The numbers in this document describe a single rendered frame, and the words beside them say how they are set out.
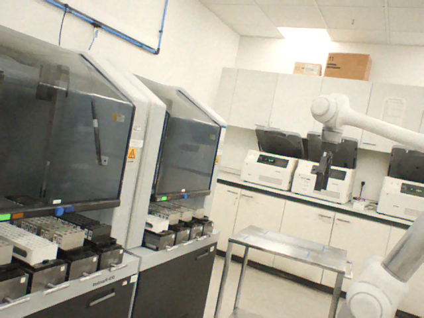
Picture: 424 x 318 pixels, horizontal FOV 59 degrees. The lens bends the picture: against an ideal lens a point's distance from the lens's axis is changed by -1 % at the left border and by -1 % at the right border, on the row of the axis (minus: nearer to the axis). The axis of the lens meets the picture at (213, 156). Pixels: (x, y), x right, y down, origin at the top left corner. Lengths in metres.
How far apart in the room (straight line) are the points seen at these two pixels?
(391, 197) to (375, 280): 2.47
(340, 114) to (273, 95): 2.96
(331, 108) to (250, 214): 2.81
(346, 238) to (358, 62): 1.85
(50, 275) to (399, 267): 1.18
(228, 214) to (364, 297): 2.98
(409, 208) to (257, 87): 2.08
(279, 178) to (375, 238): 1.09
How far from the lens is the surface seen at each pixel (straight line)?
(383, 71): 4.65
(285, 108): 4.38
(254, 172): 4.13
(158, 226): 1.89
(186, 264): 2.20
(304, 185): 3.98
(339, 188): 3.93
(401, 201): 3.90
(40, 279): 1.38
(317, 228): 3.98
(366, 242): 3.95
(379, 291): 1.46
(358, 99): 4.25
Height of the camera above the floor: 1.33
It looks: 3 degrees down
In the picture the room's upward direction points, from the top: 11 degrees clockwise
